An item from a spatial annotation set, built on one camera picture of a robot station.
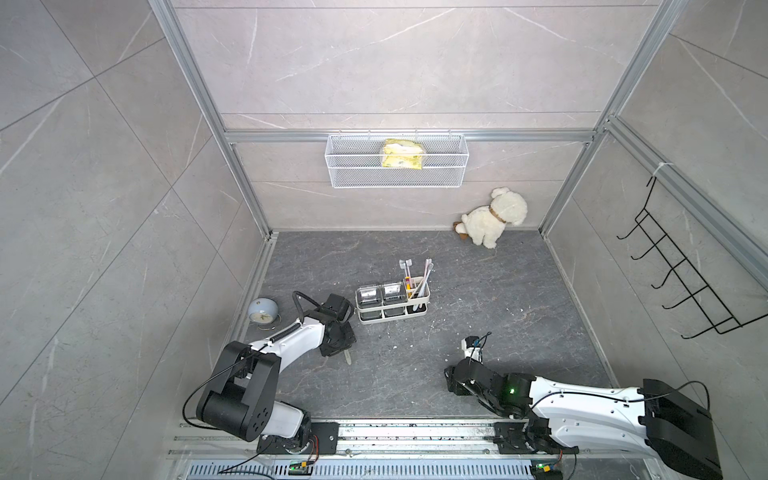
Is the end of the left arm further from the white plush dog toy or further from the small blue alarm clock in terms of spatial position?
the white plush dog toy

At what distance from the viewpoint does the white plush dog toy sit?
1.06 metres

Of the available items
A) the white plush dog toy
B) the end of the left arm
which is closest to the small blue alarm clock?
the end of the left arm

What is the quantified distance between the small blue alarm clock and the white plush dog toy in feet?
2.48

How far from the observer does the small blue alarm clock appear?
0.90m
